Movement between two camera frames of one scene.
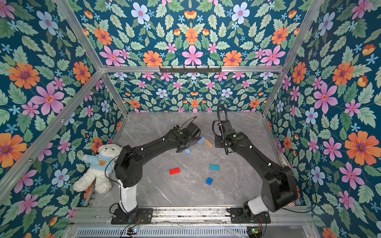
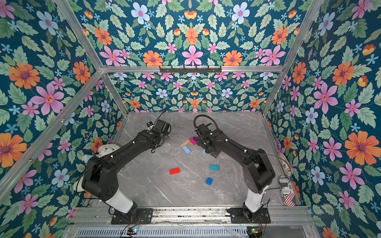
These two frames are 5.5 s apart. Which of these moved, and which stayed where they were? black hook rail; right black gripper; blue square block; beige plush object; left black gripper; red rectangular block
Moved: left black gripper; right black gripper
Stayed: beige plush object; blue square block; red rectangular block; black hook rail
